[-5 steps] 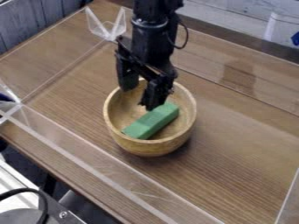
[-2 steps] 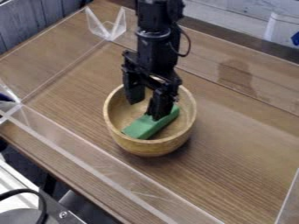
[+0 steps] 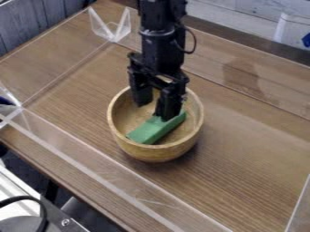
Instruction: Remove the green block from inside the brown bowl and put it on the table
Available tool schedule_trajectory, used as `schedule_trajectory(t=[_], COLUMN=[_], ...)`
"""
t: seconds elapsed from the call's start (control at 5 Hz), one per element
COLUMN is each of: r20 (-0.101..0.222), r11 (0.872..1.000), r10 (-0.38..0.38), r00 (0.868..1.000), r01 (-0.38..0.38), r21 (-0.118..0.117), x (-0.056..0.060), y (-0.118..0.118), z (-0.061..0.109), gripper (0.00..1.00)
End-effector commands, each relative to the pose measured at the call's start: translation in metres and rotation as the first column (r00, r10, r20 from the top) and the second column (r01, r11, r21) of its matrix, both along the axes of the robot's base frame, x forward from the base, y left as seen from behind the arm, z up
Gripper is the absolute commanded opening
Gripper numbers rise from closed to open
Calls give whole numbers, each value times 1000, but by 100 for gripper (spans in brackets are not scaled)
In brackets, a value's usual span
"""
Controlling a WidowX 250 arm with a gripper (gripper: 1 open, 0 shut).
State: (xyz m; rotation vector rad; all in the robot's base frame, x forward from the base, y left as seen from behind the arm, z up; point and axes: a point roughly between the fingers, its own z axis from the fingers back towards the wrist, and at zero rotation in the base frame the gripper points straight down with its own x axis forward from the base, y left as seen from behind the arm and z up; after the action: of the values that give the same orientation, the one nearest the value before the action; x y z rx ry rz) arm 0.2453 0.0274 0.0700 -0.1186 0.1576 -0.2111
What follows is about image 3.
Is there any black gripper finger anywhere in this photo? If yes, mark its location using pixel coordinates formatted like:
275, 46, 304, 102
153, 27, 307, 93
128, 68, 152, 107
153, 85, 185, 121

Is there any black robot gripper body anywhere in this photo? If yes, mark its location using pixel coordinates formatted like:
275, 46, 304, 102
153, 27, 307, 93
125, 26, 191, 92

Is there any green rectangular block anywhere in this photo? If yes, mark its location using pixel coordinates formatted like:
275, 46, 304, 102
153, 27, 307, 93
125, 110, 187, 145

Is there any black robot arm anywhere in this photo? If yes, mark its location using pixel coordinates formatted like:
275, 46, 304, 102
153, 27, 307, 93
127, 0, 188, 121

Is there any brown wooden bowl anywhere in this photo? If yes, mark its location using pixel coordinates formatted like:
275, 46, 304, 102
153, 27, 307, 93
107, 87, 204, 162

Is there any white container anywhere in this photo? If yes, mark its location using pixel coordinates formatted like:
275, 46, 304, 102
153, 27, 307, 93
274, 13, 310, 51

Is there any blue object at edge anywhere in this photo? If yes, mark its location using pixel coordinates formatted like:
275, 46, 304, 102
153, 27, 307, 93
302, 33, 310, 47

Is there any clear acrylic corner bracket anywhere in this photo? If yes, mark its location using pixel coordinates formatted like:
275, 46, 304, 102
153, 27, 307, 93
87, 7, 132, 43

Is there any clear acrylic front wall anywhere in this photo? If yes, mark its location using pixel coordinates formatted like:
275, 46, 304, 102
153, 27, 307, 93
0, 89, 232, 232

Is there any grey metal bracket with screw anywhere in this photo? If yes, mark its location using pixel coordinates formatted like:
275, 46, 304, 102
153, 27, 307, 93
40, 198, 89, 232

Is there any black cable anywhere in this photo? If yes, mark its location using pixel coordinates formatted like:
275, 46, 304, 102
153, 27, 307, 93
0, 195, 48, 232

